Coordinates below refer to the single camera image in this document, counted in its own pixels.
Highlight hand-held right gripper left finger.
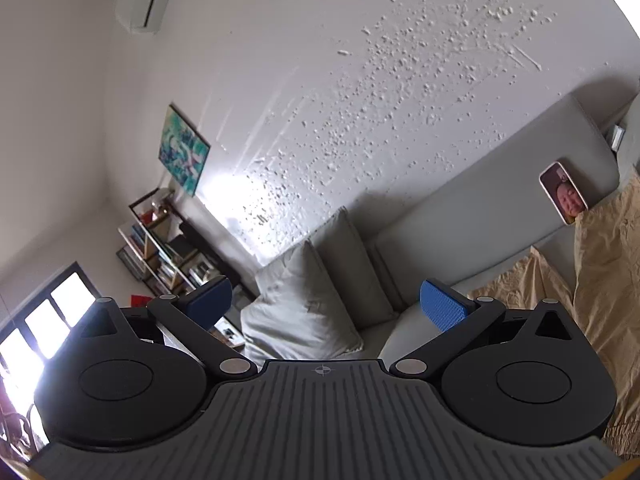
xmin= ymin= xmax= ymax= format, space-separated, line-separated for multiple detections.
xmin=75 ymin=276 xmax=258 ymax=380

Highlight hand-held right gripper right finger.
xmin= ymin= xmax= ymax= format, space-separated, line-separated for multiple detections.
xmin=389 ymin=279 xmax=581 ymax=378

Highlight tan pants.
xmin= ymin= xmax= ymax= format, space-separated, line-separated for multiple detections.
xmin=467 ymin=167 xmax=640 ymax=461

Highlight small cluttered side table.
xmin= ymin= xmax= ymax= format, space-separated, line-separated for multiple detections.
xmin=209 ymin=316 xmax=247 ymax=350

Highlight black metal bookshelf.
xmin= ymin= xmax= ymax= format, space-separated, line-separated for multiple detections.
xmin=116 ymin=187 xmax=256 ymax=302

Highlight light grey throw pillow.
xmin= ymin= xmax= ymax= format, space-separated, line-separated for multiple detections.
xmin=241 ymin=241 xmax=364 ymax=361

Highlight grey sofa back cushion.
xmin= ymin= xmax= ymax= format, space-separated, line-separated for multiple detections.
xmin=309 ymin=206 xmax=399 ymax=330

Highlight grey sofa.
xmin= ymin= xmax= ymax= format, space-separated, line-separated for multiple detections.
xmin=250 ymin=92 xmax=640 ymax=361

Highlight teal framed painting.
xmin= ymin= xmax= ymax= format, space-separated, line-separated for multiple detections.
xmin=157 ymin=103 xmax=212 ymax=198

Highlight dark-framed window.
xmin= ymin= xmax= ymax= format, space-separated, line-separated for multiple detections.
xmin=0 ymin=260 xmax=99 ymax=413

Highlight white-cased smartphone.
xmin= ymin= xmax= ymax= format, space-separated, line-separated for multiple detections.
xmin=539 ymin=160 xmax=588 ymax=226

